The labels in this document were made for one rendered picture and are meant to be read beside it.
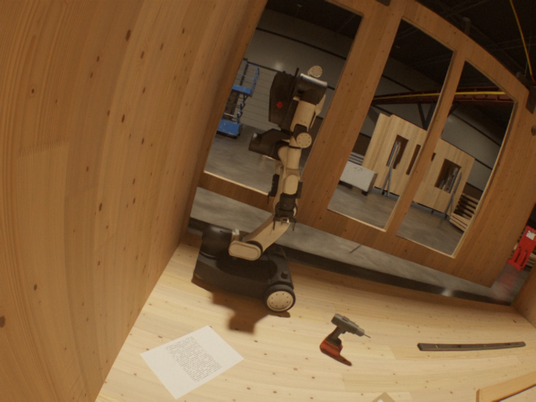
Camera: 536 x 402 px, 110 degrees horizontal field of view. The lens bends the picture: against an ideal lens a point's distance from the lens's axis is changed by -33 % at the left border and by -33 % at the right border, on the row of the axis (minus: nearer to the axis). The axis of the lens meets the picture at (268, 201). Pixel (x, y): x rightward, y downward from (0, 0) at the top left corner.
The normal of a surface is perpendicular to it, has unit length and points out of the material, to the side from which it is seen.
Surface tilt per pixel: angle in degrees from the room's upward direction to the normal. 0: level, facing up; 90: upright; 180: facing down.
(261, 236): 90
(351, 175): 90
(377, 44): 90
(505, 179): 90
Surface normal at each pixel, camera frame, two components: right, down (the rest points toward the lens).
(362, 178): -0.51, 0.09
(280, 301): 0.07, 0.32
